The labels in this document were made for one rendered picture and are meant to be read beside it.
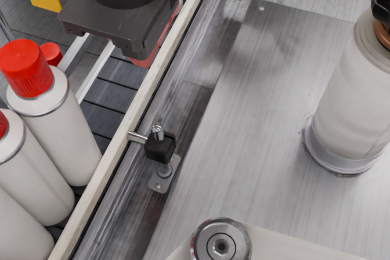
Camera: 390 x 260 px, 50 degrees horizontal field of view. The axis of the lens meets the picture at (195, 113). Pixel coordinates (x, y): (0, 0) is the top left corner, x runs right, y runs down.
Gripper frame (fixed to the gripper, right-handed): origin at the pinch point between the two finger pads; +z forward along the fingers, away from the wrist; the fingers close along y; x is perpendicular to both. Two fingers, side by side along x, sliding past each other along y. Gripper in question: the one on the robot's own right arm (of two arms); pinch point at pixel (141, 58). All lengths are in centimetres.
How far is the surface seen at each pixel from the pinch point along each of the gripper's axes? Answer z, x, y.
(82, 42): 5.5, 9.7, 3.7
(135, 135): 10.7, 0.8, -2.8
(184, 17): 10.2, 2.0, 15.6
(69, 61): 5.5, 9.8, 0.9
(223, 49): 18.7, -2.7, 19.2
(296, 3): 18.7, -11.0, 32.8
